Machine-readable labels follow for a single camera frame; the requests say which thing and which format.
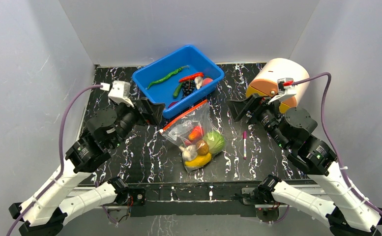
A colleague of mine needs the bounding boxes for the yellow toy mango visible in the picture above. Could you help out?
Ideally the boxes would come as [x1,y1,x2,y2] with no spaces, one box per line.
[184,153,212,168]

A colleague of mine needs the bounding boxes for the white toy garlic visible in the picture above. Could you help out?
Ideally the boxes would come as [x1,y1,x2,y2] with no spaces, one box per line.
[194,76,204,90]

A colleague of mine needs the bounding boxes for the dark toy grapes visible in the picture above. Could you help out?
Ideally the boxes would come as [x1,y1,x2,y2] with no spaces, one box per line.
[181,80,196,97]

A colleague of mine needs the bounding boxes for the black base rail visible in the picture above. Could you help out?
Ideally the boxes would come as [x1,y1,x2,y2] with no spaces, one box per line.
[80,180,309,219]

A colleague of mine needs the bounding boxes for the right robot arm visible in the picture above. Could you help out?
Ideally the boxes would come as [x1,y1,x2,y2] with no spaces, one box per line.
[227,94,382,236]

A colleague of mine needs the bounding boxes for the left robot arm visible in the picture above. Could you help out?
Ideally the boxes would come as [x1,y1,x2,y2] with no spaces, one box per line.
[9,98,165,236]

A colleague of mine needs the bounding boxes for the clear zip top bag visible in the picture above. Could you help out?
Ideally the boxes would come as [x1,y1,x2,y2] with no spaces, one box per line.
[159,100,226,172]

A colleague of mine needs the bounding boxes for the white toy mushroom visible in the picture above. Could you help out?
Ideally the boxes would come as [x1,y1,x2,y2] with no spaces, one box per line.
[179,145,198,161]

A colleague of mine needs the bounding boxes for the green toy cucumber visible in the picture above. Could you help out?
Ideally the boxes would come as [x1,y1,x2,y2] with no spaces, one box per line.
[173,82,183,99]

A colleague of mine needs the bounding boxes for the blue plastic bin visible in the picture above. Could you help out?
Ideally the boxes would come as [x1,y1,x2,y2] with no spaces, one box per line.
[132,45,225,119]

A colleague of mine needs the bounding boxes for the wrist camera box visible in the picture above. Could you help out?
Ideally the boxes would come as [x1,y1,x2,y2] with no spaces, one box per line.
[108,81,134,108]
[268,78,297,104]

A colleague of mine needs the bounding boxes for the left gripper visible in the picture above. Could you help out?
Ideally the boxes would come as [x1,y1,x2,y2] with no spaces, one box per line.
[110,97,165,149]

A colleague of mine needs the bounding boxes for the purple toy sweet potato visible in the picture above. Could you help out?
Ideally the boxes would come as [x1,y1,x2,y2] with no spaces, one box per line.
[168,101,178,108]

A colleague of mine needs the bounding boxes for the green toy bean pod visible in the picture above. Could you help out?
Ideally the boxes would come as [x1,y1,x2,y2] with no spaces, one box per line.
[147,65,189,89]

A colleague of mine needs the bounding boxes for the pink marker pen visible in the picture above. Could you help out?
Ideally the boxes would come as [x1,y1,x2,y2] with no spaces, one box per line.
[242,131,247,160]

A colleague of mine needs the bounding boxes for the round drawer box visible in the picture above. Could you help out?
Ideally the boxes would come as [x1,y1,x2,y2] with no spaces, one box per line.
[246,58,309,113]

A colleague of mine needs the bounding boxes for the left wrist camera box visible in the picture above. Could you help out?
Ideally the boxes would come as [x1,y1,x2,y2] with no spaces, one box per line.
[108,81,134,108]

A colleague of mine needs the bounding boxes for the brown toy potato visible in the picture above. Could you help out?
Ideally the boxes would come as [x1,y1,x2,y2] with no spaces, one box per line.
[195,139,209,156]

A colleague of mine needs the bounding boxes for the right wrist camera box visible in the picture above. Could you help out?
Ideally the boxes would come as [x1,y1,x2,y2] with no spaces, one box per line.
[268,78,297,104]

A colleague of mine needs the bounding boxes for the pink toy peach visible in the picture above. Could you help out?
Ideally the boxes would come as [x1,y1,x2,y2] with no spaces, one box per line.
[202,77,213,87]

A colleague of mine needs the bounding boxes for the green toy cabbage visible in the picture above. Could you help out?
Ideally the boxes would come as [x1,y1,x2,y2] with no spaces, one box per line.
[203,130,226,154]

